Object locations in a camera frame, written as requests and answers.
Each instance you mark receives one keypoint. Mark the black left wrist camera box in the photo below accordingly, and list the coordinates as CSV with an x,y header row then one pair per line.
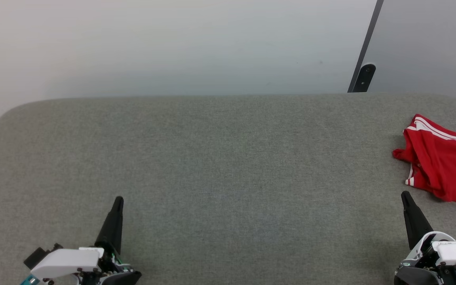
x,y
34,256

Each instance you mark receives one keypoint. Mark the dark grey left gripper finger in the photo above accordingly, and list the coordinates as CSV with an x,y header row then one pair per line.
x,y
112,229

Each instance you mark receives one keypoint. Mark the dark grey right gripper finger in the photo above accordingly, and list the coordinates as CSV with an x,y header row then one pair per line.
x,y
416,221

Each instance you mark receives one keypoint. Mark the dark vertical wall strip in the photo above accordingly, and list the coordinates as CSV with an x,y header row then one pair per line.
x,y
372,27

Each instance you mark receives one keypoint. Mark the red Bulls basketball jersey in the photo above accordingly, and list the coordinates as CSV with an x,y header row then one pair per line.
x,y
445,166

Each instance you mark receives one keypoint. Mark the dark oval wall bracket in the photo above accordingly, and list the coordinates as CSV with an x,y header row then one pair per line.
x,y
365,77

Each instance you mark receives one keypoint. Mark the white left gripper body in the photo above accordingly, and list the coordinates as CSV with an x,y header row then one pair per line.
x,y
69,261

